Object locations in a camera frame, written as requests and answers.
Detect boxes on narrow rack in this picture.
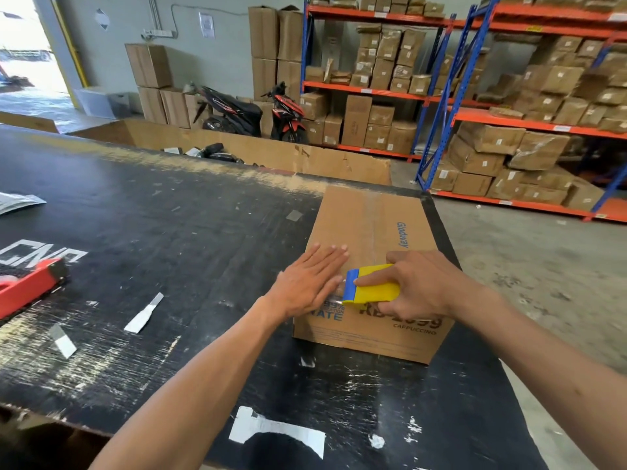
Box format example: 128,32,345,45
300,0,446,156

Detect red tape dispenser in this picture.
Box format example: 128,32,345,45
0,258,70,320

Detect large open cardboard bin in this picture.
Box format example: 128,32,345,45
68,118,393,187

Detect long white tape strip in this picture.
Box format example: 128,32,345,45
123,292,165,335

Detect white printed paper sheet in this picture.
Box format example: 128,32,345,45
0,192,47,216

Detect tall stack of cardboard boxes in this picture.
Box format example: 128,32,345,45
247,5,305,102

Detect red black scooter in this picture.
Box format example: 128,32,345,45
262,81,310,145

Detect flat cardboard panel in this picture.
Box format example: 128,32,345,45
0,111,60,134

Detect large torn white label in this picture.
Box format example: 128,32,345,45
228,405,327,460

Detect stack of floor cardboard boxes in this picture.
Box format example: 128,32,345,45
124,43,212,131

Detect wide orange blue shelf rack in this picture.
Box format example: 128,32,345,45
415,0,627,224

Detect narrow orange blue shelf rack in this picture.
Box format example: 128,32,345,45
299,0,457,162

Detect person's right forearm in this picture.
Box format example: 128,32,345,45
456,285,627,470

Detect grey plastic crate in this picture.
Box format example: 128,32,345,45
73,87,131,121

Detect person's left forearm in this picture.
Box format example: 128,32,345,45
89,296,291,470

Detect person's left hand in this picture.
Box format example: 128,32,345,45
264,243,350,322

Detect brown cardboard box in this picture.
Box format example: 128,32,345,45
293,185,456,366

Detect person's right hand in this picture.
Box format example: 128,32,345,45
353,250,485,320

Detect black item in bin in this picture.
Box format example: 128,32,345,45
184,142,246,165

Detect grey white tape strip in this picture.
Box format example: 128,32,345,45
47,322,78,360

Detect boxes on wide rack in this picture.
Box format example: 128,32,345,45
427,0,627,212

